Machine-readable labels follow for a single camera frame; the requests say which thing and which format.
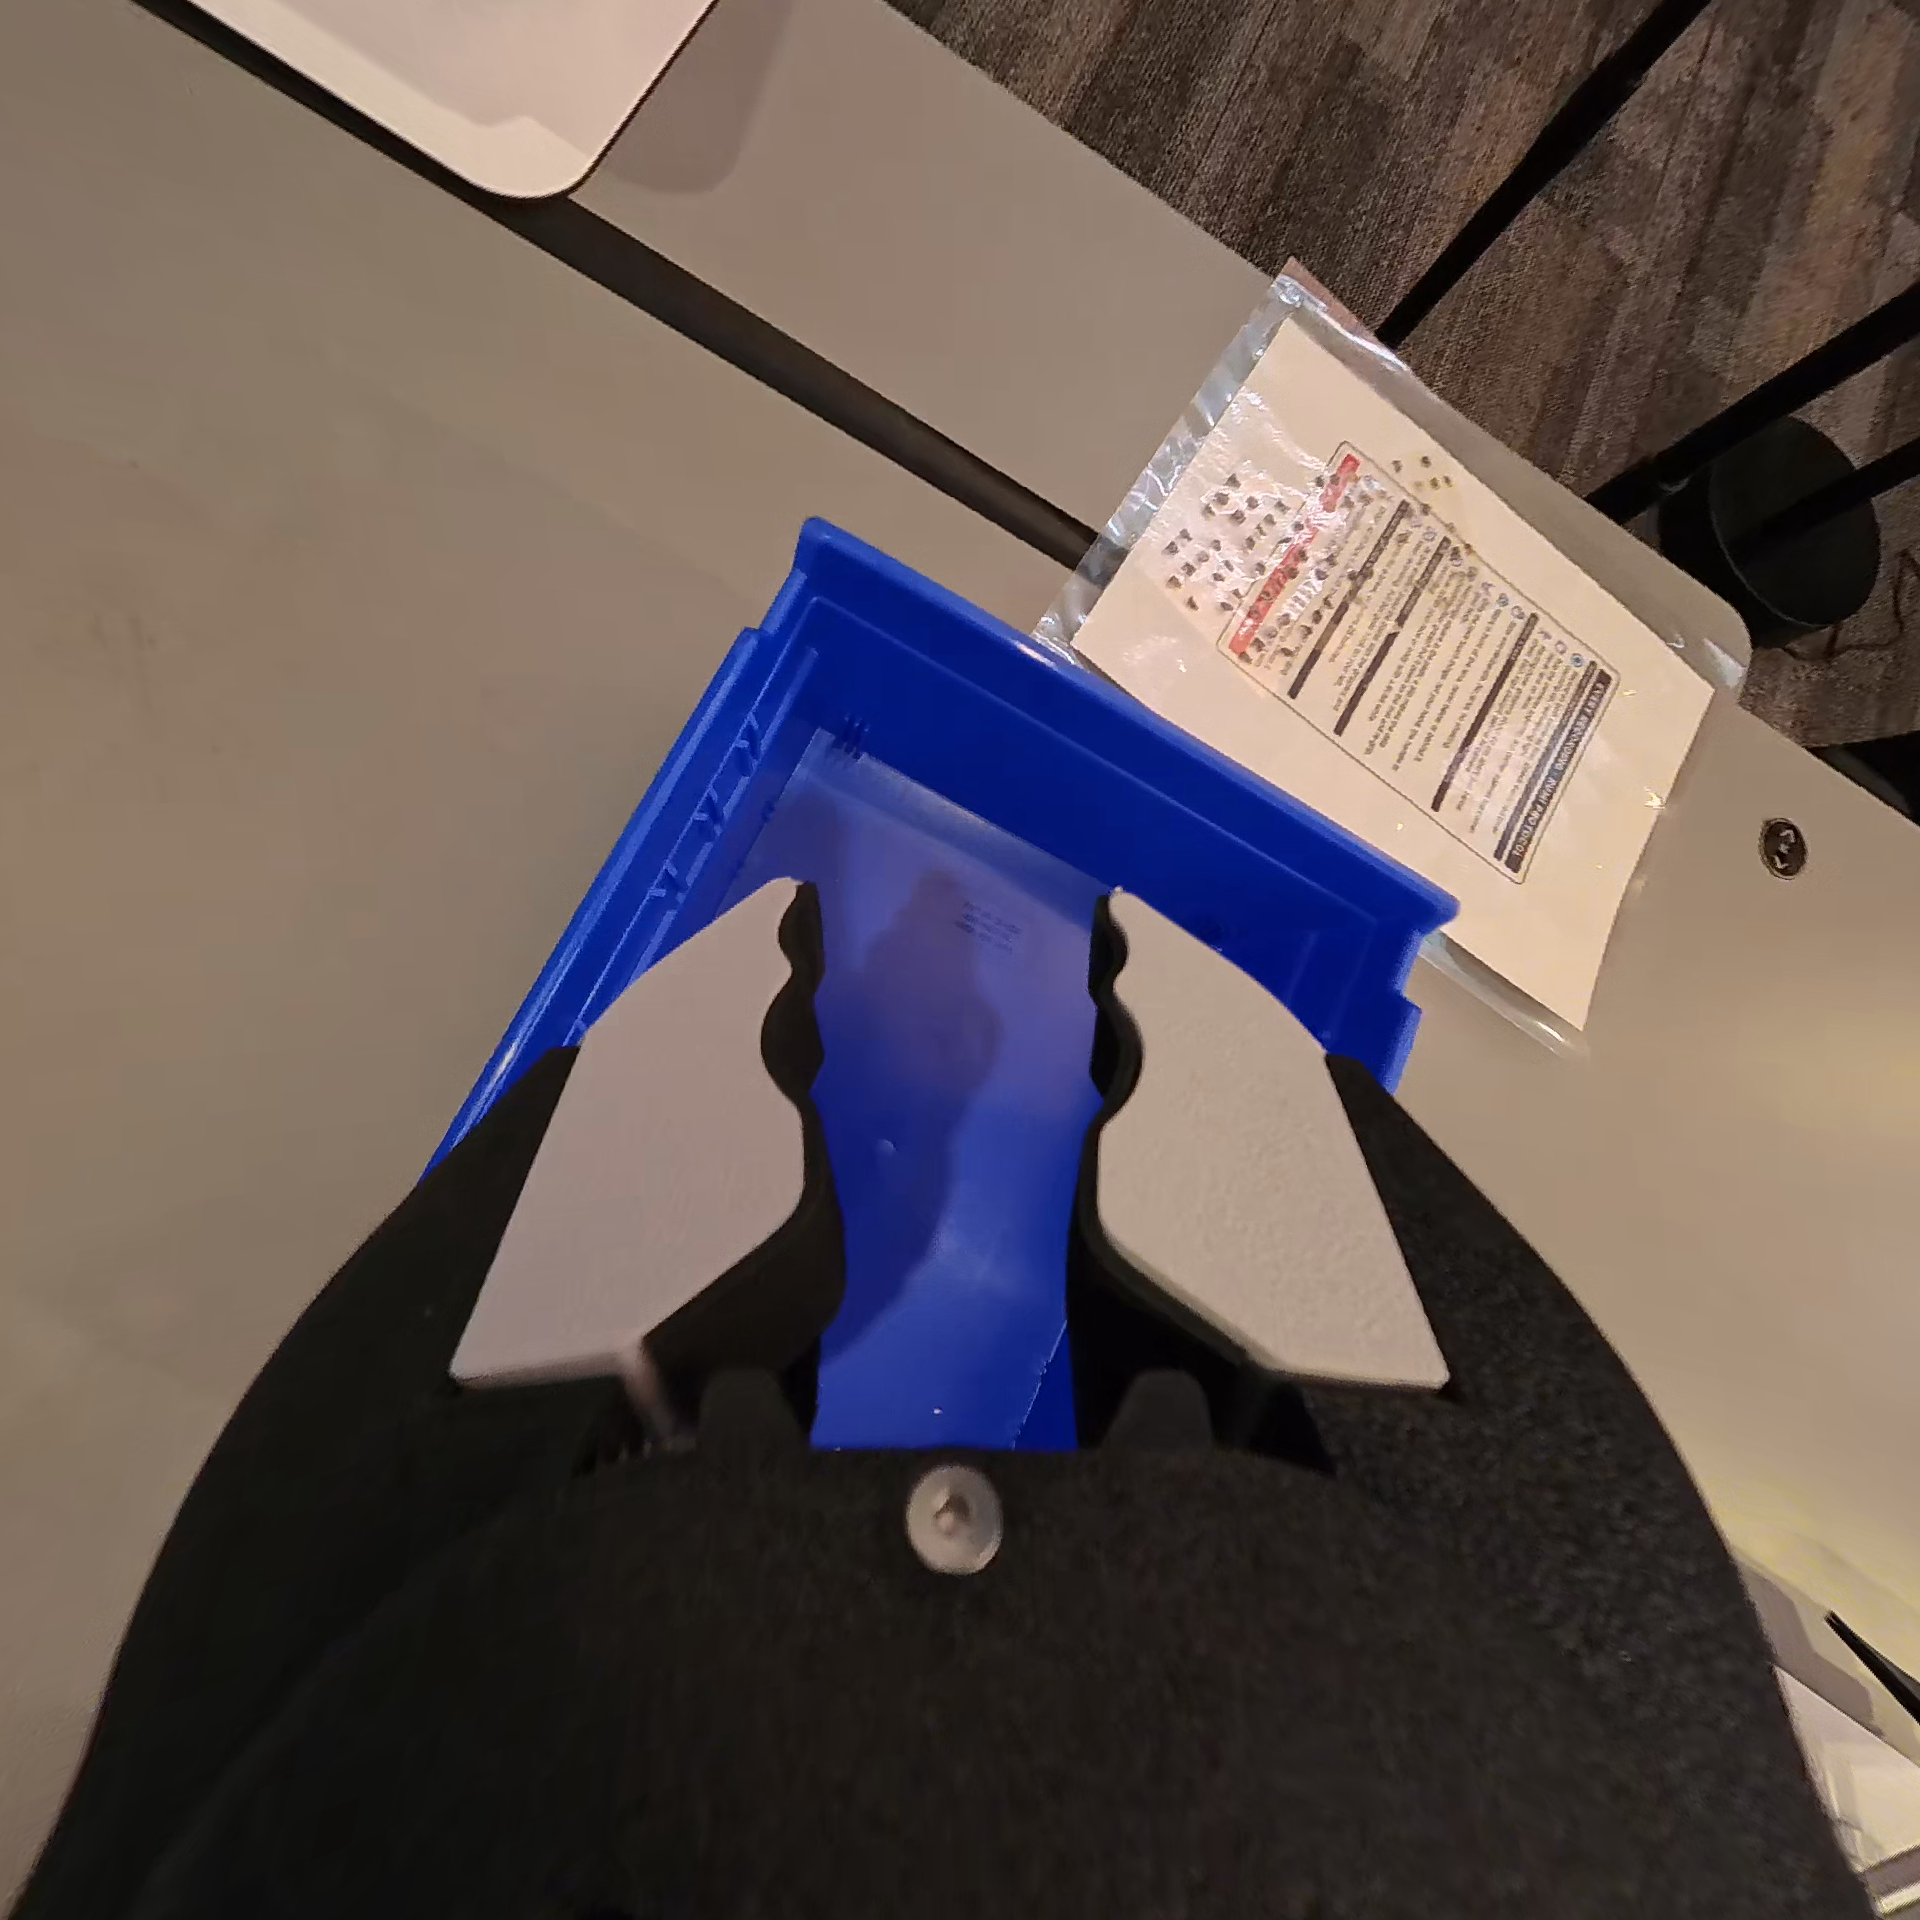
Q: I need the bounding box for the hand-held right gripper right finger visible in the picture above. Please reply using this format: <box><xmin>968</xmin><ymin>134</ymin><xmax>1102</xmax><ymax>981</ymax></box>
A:
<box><xmin>1064</xmin><ymin>886</ymin><xmax>1452</xmax><ymax>1394</ymax></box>

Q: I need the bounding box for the blue plastic bin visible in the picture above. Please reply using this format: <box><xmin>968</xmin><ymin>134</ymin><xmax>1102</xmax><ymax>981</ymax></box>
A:
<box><xmin>420</xmin><ymin>516</ymin><xmax>1461</xmax><ymax>1453</ymax></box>

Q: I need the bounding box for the plastic bag with printed card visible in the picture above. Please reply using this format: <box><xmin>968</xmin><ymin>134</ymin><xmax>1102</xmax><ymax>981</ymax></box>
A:
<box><xmin>1036</xmin><ymin>262</ymin><xmax>1751</xmax><ymax>1055</ymax></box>

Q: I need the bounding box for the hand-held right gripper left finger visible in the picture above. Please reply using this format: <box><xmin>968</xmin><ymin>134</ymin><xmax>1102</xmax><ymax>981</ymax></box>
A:
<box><xmin>447</xmin><ymin>879</ymin><xmax>845</xmax><ymax>1439</ymax></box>

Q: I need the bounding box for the black chair frame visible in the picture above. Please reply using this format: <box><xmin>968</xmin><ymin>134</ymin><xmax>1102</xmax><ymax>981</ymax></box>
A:
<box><xmin>1371</xmin><ymin>0</ymin><xmax>1920</xmax><ymax>650</ymax></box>

